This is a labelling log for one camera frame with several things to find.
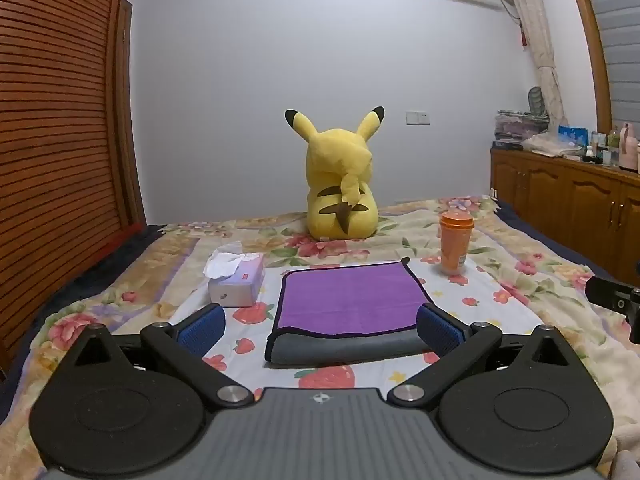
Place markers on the stack of folded cloths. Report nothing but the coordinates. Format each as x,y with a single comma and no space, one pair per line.
520,127

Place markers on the grey towel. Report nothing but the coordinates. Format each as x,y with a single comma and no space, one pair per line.
345,351

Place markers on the cream lace curtain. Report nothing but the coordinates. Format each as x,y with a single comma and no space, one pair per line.
542,55

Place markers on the grey window blind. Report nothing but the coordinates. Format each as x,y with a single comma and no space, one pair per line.
620,35

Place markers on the wooden louvered wardrobe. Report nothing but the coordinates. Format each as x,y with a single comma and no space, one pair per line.
55,135

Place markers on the yellow plush toy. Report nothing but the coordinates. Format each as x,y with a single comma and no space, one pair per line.
340,175

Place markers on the white tissue box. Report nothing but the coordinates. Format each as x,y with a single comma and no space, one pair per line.
235,285

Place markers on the blue packet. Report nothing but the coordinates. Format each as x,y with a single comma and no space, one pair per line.
574,136

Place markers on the red hanging ornament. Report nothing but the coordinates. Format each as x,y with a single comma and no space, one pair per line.
523,35

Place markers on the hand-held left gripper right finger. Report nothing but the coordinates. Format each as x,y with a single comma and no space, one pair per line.
440,329

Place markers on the wooden window frame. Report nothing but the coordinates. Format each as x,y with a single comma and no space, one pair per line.
595,50

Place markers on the white strawberry print cloth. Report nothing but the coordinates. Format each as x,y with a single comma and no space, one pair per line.
480,290

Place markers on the orange lidded cup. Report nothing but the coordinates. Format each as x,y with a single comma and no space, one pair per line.
455,247

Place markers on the small white bottle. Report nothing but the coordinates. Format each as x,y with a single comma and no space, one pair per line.
590,154

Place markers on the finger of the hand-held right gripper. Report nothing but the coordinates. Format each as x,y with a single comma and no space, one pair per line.
607,292

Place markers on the grey ribbed object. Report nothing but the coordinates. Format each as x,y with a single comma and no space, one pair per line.
537,101

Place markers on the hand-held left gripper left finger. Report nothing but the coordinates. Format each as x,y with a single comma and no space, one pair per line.
202,327

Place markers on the purple towel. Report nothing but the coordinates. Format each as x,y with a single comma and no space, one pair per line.
350,295

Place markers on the wooden cabinet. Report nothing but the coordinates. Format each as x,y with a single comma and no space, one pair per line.
560,195

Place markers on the white wall switch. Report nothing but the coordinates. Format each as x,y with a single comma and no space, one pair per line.
418,117

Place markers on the beige cloth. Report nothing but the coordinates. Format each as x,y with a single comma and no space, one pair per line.
550,144

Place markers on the pink bottle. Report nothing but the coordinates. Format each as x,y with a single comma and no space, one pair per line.
628,150

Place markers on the green bottle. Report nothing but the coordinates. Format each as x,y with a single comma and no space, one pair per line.
613,139

